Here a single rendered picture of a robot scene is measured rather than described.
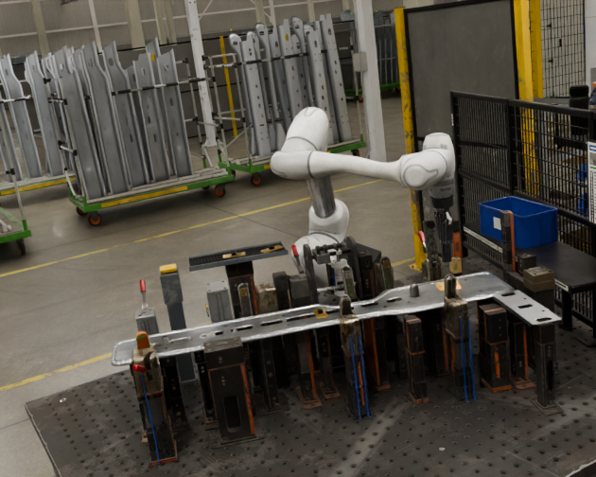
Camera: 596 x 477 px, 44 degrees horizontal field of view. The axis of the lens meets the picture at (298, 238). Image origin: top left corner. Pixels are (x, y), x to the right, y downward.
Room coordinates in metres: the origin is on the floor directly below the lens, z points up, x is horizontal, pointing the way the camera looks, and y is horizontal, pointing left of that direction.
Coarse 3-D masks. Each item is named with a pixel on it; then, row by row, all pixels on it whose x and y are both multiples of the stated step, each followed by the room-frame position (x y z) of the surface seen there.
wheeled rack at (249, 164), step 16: (352, 48) 10.60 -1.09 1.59; (224, 64) 9.95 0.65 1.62; (240, 64) 10.09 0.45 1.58; (208, 96) 10.49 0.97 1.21; (240, 96) 9.69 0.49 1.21; (224, 112) 10.57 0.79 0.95; (336, 144) 10.48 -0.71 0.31; (352, 144) 10.53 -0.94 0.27; (240, 160) 10.02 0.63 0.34; (256, 160) 10.10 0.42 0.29; (256, 176) 9.79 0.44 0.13
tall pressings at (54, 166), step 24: (72, 48) 11.76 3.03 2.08; (0, 72) 11.32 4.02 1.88; (48, 72) 11.61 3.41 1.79; (0, 96) 11.00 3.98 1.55; (24, 120) 11.17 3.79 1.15; (48, 120) 11.30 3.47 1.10; (0, 144) 10.94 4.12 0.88; (24, 144) 11.11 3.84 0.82; (48, 144) 11.03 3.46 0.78; (48, 168) 11.41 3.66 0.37; (72, 168) 11.33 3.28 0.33
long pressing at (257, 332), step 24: (408, 288) 2.52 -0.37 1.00; (432, 288) 2.48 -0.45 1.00; (480, 288) 2.42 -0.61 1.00; (504, 288) 2.39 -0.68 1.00; (288, 312) 2.43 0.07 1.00; (312, 312) 2.40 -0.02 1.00; (336, 312) 2.37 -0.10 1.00; (360, 312) 2.34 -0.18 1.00; (384, 312) 2.32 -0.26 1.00; (408, 312) 2.30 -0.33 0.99; (168, 336) 2.35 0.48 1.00; (192, 336) 2.33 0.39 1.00; (216, 336) 2.30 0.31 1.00; (240, 336) 2.27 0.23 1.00; (264, 336) 2.26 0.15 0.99; (120, 360) 2.21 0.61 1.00
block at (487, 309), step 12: (480, 312) 2.30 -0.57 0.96; (492, 312) 2.24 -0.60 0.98; (504, 312) 2.24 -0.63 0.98; (480, 324) 2.30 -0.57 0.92; (492, 324) 2.23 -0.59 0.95; (504, 324) 2.23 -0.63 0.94; (480, 336) 2.30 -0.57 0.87; (492, 336) 2.23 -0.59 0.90; (504, 336) 2.23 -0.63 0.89; (492, 348) 2.24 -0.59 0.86; (504, 348) 2.24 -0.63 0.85; (492, 360) 2.24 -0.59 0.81; (504, 360) 2.24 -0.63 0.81; (492, 372) 2.23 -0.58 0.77; (504, 372) 2.24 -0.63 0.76; (492, 384) 2.23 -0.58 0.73; (504, 384) 2.24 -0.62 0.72
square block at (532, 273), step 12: (528, 276) 2.36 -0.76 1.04; (540, 276) 2.33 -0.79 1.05; (552, 276) 2.33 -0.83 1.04; (528, 288) 2.36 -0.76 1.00; (540, 288) 2.32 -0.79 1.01; (552, 288) 2.33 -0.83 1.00; (540, 300) 2.33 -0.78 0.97; (552, 300) 2.33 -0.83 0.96; (528, 336) 2.38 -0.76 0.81; (528, 348) 2.39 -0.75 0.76; (528, 360) 2.39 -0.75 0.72
